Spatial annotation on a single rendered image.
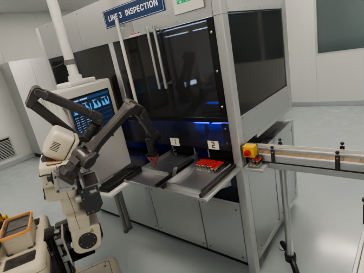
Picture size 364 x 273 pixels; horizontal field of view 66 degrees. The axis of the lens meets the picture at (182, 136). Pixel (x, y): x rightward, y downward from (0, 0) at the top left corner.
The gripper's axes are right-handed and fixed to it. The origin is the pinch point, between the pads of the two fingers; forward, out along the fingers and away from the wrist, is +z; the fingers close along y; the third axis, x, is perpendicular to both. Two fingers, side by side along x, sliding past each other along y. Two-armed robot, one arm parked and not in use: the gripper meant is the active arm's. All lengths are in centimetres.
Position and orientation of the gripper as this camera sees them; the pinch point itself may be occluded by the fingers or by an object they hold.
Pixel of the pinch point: (154, 163)
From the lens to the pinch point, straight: 201.6
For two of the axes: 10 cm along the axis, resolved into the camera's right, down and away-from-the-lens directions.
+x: -9.1, 0.4, 4.1
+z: 1.7, 9.4, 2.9
